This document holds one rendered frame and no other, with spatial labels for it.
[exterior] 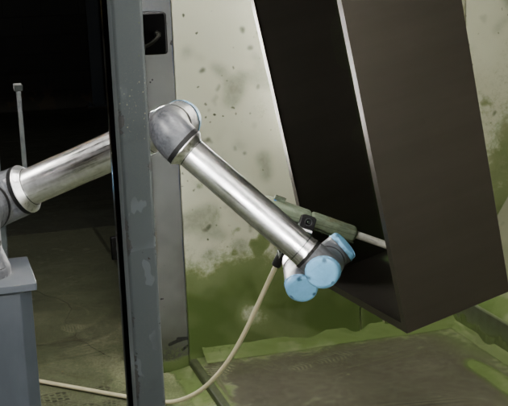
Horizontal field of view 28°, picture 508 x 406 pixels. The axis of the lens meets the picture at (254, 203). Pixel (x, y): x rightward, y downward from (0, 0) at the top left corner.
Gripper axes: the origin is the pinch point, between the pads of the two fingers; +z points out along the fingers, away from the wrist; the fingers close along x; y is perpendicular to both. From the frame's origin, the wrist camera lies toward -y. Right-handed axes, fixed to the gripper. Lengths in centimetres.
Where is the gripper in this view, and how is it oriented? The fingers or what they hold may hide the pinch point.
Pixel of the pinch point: (295, 221)
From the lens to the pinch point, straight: 314.3
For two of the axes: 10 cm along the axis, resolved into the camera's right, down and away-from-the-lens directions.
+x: 9.3, 3.1, 1.9
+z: -0.3, -4.6, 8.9
